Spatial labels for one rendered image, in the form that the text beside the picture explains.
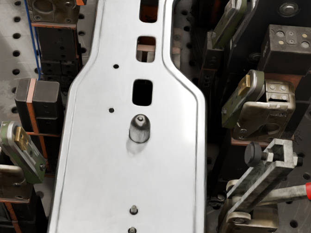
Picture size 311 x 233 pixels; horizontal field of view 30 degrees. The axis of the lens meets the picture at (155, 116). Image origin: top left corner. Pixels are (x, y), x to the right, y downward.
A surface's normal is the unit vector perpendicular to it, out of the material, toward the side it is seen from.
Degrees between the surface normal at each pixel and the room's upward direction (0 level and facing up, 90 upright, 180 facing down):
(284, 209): 0
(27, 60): 0
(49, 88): 0
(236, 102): 78
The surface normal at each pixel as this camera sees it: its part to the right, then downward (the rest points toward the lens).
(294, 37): 0.06, -0.50
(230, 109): -0.96, -0.18
